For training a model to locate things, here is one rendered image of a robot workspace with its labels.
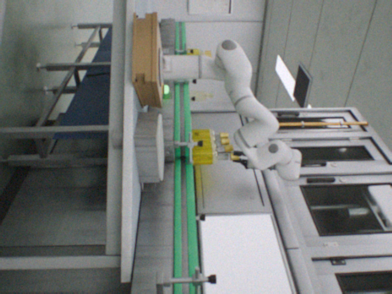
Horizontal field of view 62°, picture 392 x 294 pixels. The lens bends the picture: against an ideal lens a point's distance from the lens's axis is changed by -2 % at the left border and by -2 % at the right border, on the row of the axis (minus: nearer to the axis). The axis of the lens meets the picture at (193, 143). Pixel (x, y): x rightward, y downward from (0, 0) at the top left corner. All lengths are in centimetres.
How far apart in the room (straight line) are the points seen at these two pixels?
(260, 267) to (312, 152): 88
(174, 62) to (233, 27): 627
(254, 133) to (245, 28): 645
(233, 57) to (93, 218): 93
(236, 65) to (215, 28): 631
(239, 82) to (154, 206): 57
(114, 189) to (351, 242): 103
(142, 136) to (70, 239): 60
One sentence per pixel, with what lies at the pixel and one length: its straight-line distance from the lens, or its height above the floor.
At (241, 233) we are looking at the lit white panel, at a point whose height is 116.
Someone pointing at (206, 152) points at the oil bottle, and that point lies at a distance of 160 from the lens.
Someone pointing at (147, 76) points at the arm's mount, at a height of 81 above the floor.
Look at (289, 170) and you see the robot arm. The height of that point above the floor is 136.
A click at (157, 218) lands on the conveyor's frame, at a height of 82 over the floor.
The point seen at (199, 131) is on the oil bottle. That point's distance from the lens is 174.
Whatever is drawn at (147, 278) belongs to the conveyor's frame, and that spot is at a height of 80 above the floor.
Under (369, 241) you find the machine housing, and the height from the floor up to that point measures 172.
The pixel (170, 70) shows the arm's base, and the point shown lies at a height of 88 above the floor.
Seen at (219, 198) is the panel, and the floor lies 109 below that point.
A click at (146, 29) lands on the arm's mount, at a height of 80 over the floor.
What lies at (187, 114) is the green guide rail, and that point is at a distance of 167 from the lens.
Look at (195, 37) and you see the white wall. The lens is 757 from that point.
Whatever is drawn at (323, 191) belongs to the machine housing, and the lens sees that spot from 181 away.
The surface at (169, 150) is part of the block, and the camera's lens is 146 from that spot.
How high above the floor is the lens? 92
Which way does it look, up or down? 2 degrees up
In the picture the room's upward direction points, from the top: 89 degrees clockwise
